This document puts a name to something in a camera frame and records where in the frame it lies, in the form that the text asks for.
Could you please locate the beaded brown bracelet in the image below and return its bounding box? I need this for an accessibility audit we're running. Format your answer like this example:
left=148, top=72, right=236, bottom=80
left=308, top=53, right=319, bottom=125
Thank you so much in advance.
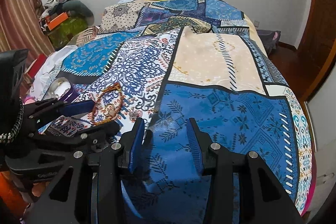
left=89, top=82, right=125, bottom=126

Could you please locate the white crumpled cloth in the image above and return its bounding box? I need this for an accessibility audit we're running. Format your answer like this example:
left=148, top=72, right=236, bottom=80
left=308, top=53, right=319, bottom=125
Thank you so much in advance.
left=28, top=45, right=77, bottom=101

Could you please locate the red and white box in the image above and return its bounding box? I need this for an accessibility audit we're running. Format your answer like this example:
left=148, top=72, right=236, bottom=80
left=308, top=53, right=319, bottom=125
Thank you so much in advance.
left=25, top=53, right=47, bottom=79

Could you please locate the green patterned cloth stand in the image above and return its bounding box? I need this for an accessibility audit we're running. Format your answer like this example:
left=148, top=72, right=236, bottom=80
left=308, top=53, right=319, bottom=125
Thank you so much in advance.
left=47, top=16, right=88, bottom=51

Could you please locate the striped orange pillow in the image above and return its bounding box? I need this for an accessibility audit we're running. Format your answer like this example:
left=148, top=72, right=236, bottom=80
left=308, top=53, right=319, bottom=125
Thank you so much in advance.
left=75, top=26, right=99, bottom=47

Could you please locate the blue patchwork bedspread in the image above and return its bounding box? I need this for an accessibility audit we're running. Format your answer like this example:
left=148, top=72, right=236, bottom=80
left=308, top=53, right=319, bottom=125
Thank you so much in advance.
left=47, top=0, right=312, bottom=223

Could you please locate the orange box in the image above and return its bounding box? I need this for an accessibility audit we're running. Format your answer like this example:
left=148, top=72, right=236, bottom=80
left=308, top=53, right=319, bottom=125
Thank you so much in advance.
left=45, top=12, right=68, bottom=31

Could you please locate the pile of clothes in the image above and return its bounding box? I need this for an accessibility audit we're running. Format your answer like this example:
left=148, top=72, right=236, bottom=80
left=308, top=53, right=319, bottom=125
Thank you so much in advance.
left=39, top=0, right=95, bottom=31

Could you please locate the striped red curtain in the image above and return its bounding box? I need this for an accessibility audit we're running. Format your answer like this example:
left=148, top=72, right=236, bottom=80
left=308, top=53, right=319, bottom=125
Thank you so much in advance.
left=1, top=0, right=54, bottom=63

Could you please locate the brown wooden door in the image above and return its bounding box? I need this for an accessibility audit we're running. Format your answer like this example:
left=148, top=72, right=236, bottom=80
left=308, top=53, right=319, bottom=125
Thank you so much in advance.
left=298, top=0, right=335, bottom=102

